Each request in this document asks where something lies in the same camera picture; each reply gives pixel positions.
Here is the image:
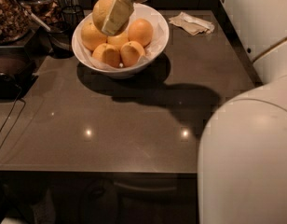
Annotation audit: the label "black appliance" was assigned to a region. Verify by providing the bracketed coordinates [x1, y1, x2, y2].
[0, 46, 36, 100]

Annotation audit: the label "black cable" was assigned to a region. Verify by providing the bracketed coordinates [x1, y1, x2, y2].
[0, 70, 27, 161]

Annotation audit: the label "large glass snack jar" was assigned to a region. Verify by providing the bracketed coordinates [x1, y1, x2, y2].
[0, 0, 30, 45]

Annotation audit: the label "black mesh cup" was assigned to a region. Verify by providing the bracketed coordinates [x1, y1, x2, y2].
[61, 5, 85, 29]

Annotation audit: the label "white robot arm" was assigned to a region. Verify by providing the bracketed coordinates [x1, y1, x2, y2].
[198, 0, 287, 224]

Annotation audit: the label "white handled utensil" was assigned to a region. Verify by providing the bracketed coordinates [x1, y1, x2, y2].
[15, 0, 51, 32]

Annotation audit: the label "yellow taped gripper finger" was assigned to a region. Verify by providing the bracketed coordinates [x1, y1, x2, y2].
[102, 0, 134, 36]

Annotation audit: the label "orange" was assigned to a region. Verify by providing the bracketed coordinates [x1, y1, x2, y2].
[81, 21, 107, 51]
[92, 43, 120, 68]
[107, 32, 129, 50]
[91, 0, 130, 36]
[128, 19, 154, 47]
[120, 41, 145, 67]

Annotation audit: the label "crumpled paper napkins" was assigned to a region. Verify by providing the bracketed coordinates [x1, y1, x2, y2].
[169, 12, 215, 35]

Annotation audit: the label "dark glass cup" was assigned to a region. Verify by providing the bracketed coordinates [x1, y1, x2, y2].
[48, 21, 74, 59]

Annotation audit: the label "white ceramic bowl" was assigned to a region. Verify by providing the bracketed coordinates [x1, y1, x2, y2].
[72, 4, 170, 79]

